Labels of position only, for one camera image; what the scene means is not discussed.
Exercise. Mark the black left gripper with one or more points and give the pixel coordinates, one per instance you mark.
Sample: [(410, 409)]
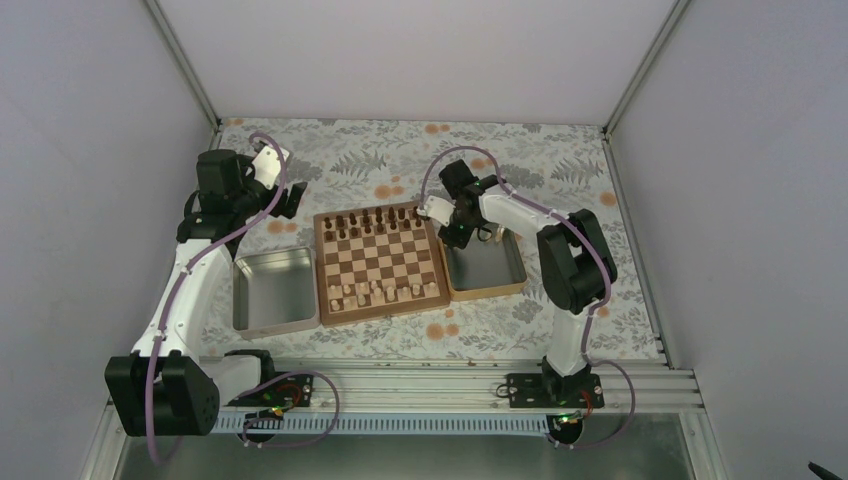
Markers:
[(289, 208)]

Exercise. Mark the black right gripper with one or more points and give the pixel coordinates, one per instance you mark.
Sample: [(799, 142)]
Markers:
[(461, 241)]

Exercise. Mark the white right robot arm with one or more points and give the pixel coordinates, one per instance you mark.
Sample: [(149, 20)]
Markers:
[(576, 266)]

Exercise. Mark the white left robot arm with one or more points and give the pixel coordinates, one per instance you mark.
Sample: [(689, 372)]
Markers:
[(160, 388)]

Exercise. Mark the wooden chess board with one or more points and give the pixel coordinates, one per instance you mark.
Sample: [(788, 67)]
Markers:
[(373, 248)]

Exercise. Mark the yellow tin box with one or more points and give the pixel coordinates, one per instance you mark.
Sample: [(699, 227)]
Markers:
[(489, 266)]

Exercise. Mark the silver empty tin box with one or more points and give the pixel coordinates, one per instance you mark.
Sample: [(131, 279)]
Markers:
[(275, 293)]

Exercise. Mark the floral table mat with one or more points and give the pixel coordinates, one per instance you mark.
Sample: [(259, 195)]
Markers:
[(352, 163)]

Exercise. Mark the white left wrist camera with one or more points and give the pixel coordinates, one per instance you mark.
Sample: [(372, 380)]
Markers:
[(268, 166)]

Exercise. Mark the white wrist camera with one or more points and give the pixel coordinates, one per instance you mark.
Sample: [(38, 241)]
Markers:
[(437, 209), (268, 166)]

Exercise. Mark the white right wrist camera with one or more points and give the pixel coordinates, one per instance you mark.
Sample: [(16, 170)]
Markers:
[(437, 209)]

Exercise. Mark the aluminium mounting rail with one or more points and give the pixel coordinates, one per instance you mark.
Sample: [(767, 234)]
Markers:
[(455, 397)]

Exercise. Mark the aluminium frame post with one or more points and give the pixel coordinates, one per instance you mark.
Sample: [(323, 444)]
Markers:
[(179, 55)]

